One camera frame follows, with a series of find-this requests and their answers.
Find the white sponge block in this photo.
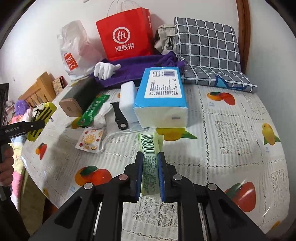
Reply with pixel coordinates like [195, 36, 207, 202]
[119, 81, 138, 123]

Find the blue tissue pack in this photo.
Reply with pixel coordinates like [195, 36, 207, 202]
[133, 67, 189, 128]

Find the fruit sticker sheet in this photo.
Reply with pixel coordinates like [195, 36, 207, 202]
[75, 128, 104, 153]

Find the grey backpack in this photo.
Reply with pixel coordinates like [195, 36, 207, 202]
[154, 25, 176, 55]

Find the dark green gold box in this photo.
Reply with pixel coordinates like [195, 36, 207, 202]
[59, 75, 101, 117]

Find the grey checked cushion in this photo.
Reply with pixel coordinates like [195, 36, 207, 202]
[174, 17, 258, 93]

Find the green snack packet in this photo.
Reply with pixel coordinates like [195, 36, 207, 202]
[77, 94, 110, 126]

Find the white glove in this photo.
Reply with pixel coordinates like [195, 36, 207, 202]
[94, 62, 121, 80]

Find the red paper shopping bag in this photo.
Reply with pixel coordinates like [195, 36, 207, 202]
[96, 7, 154, 61]

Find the clear plastic bag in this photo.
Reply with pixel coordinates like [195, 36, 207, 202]
[100, 123, 156, 151]

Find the person's left hand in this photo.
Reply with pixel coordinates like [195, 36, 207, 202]
[0, 144, 14, 186]

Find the purple plush toy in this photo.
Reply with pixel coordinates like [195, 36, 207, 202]
[14, 99, 30, 116]

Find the purple towel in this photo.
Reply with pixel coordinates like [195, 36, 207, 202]
[91, 51, 185, 88]

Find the white Miniso plastic bag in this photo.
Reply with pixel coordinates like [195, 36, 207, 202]
[57, 20, 103, 81]

